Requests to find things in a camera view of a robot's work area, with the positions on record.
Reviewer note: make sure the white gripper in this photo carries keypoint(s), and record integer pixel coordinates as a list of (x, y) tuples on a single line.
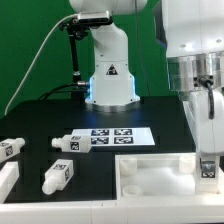
[(208, 134)]

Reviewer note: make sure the white square tabletop tray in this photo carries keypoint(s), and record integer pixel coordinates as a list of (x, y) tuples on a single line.
[(171, 174)]

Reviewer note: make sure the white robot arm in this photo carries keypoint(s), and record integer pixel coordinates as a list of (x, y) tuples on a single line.
[(192, 32)]

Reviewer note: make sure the white marker sheet with tags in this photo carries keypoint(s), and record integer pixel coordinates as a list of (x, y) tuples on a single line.
[(118, 136)]

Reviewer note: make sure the white left fence piece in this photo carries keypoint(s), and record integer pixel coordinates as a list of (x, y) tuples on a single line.
[(9, 174)]

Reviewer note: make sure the white front fence rail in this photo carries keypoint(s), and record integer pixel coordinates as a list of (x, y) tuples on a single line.
[(201, 209)]

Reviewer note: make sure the black camera on stand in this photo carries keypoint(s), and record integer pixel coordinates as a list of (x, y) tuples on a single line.
[(77, 28)]

